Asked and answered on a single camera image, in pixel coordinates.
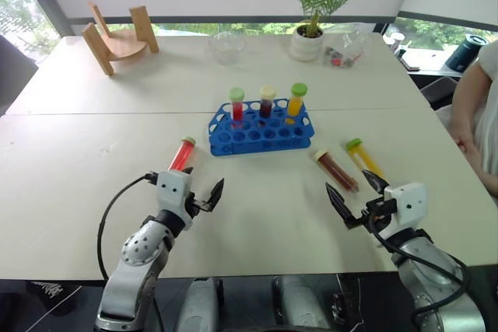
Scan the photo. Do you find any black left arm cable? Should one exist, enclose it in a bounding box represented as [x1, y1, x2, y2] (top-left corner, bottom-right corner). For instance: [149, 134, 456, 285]
[96, 173, 159, 281]

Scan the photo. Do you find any dark teal cylindrical device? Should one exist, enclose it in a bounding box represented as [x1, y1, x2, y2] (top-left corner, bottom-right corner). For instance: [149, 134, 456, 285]
[444, 33, 489, 74]

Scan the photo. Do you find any brown tube with cream cap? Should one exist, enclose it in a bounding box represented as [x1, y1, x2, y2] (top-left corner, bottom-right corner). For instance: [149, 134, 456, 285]
[310, 149, 361, 194]

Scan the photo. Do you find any orange tube with green cap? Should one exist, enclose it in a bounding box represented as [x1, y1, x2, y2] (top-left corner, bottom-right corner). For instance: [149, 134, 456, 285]
[286, 82, 309, 118]

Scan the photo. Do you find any clear glass bowl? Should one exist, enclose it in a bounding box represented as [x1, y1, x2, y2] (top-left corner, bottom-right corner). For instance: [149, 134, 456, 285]
[208, 31, 247, 66]

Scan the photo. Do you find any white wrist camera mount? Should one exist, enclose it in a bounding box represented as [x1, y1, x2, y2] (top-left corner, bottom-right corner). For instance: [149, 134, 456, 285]
[382, 182, 429, 239]
[155, 170, 195, 232]

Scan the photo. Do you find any grey rounded robot body part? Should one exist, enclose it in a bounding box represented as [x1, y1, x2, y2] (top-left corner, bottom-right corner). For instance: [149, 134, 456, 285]
[176, 277, 226, 332]
[271, 274, 332, 332]

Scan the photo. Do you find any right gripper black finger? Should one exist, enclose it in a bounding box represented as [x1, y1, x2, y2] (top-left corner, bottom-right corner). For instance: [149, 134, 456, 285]
[361, 168, 391, 196]
[324, 182, 357, 231]

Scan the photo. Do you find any wooden stand with round base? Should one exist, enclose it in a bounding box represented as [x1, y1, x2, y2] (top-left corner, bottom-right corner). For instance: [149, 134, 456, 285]
[81, 1, 161, 78]

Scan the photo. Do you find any black window frame bar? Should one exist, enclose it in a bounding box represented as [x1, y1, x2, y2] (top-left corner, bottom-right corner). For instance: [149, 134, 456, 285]
[67, 15, 398, 26]

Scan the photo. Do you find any white paper cup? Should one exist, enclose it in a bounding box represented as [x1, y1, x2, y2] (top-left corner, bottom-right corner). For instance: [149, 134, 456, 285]
[382, 31, 406, 54]

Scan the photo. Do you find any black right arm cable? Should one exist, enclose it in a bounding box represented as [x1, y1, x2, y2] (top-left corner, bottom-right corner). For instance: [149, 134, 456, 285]
[368, 213, 472, 318]

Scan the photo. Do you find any yellow tube with green cap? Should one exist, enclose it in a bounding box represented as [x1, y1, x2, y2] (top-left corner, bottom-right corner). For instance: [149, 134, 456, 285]
[345, 138, 387, 182]

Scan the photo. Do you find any dark purple tube, cream cap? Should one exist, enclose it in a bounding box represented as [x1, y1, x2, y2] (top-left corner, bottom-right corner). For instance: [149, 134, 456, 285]
[259, 84, 277, 120]

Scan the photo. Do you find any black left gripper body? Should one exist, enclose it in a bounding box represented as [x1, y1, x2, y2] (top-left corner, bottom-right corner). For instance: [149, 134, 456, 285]
[186, 190, 214, 218]

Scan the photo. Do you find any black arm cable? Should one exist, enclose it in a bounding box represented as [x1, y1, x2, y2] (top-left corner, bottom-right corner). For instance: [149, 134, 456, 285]
[368, 213, 472, 318]
[96, 173, 159, 281]

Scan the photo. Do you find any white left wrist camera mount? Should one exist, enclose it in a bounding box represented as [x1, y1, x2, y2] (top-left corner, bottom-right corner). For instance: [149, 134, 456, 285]
[155, 170, 195, 232]

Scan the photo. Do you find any person in white top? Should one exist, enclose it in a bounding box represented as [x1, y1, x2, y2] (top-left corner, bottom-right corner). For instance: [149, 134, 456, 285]
[468, 41, 498, 208]

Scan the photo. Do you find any red tube with green cap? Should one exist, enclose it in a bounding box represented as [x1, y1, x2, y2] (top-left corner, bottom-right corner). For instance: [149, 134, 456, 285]
[228, 87, 246, 131]

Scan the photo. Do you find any red tube, pale green cap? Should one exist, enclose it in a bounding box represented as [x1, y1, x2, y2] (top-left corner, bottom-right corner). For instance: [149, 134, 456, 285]
[167, 136, 198, 173]

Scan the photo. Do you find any blue plastic test tube rack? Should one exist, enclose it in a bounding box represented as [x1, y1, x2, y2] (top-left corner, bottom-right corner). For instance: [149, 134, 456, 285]
[207, 100, 314, 158]

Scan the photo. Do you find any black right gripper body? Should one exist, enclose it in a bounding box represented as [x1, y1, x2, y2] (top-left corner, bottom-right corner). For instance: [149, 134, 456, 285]
[345, 197, 398, 232]

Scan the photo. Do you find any dark side desk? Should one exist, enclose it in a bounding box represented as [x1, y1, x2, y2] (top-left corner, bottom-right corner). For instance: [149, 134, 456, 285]
[395, 47, 465, 77]

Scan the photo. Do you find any dark grey chair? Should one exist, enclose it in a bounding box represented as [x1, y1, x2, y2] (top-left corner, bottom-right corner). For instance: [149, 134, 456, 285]
[419, 76, 461, 110]

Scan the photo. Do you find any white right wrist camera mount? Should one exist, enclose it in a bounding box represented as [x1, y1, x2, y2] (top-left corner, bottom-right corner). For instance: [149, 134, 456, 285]
[382, 182, 429, 239]

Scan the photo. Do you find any clear plastic bag of bits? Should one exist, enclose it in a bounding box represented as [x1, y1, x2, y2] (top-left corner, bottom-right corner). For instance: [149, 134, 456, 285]
[322, 32, 370, 69]

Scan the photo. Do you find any white ribbed plant pot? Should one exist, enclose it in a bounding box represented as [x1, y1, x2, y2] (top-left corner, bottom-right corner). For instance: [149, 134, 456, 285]
[288, 24, 326, 62]

